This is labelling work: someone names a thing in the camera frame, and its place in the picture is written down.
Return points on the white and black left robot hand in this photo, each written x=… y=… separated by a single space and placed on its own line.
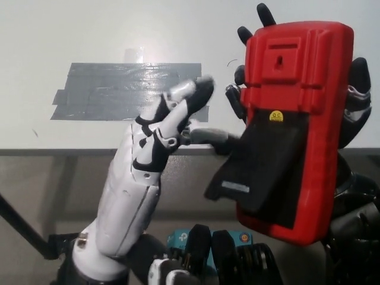
x=127 y=193

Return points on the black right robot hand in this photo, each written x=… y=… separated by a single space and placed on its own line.
x=359 y=89

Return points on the red digital multimeter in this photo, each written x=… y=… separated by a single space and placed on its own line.
x=282 y=89

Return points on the black and teal robot torso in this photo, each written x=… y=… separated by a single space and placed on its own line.
x=222 y=255

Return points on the black floor tape patch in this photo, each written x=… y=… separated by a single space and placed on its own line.
x=59 y=246

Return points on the black diagonal table brace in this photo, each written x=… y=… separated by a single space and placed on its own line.
x=23 y=227

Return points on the large grey duct tape patch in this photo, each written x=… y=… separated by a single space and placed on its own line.
x=98 y=95

